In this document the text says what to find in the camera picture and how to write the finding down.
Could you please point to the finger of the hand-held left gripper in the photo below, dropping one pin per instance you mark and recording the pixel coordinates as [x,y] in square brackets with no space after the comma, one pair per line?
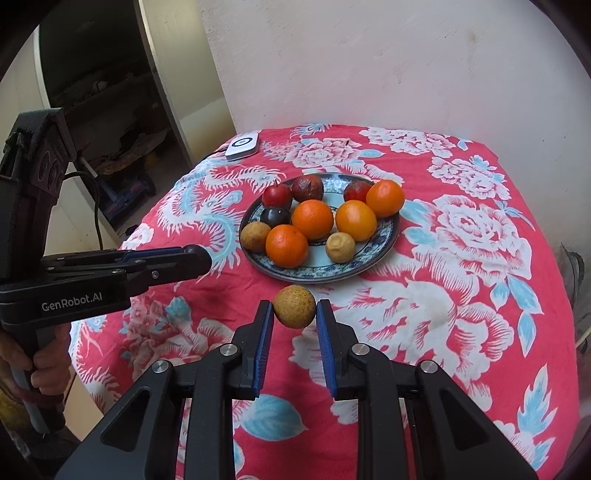
[184,267]
[157,253]

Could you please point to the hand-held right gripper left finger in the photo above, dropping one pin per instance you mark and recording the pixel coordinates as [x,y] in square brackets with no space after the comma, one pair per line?
[263,350]

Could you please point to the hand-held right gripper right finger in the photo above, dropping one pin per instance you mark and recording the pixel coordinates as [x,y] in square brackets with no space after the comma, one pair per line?
[327,350]

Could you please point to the brownish yellow lime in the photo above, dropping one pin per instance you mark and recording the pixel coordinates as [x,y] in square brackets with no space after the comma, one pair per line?
[254,236]
[294,306]
[340,248]

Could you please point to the orange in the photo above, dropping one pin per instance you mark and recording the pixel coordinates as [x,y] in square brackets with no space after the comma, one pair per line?
[313,219]
[355,220]
[385,198]
[286,247]

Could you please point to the dark purple mangosteen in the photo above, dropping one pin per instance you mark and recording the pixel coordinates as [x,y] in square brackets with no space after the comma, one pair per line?
[274,216]

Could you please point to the blue patterned ceramic plate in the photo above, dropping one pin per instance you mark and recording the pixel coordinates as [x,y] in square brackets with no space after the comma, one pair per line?
[369,249]

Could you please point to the smooth red pomegranate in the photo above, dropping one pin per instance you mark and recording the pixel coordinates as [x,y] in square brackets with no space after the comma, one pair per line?
[277,196]

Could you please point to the mottled red pomegranate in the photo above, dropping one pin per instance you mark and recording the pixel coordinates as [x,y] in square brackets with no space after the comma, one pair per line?
[307,187]

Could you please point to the small shrivelled red pomegranate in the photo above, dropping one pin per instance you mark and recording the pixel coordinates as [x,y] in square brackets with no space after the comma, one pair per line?
[356,191]

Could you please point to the person's left hand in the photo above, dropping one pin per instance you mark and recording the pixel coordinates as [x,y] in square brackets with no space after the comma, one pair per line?
[51,369]

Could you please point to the blue and black tool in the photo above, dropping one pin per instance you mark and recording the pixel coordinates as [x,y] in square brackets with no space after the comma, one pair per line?
[129,196]

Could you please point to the white square device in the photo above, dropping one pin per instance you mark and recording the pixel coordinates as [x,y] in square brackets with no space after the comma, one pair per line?
[242,145]

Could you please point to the red floral tablecloth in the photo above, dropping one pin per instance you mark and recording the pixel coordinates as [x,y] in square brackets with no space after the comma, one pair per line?
[461,277]

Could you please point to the grey door frame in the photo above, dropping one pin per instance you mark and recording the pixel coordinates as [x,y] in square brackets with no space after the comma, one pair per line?
[160,69]

